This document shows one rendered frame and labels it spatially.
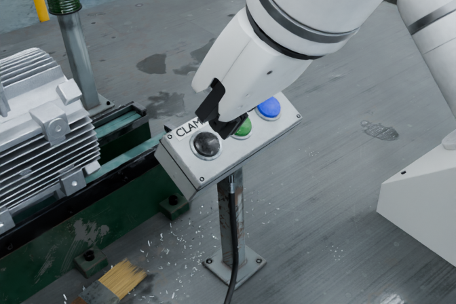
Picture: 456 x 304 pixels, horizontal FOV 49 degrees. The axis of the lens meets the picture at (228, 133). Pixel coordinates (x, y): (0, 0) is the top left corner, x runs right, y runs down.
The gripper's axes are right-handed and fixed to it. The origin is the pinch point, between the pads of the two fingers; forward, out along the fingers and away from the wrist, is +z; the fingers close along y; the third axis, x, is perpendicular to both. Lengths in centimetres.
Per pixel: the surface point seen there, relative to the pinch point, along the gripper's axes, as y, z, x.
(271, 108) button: -9.6, 5.7, 0.5
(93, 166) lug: 5.5, 25.3, -10.0
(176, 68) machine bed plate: -37, 58, -32
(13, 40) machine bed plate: -16, 83, -72
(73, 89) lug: 5.3, 15.0, -16.9
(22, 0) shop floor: -109, 281, -236
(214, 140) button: -0.7, 5.7, 0.1
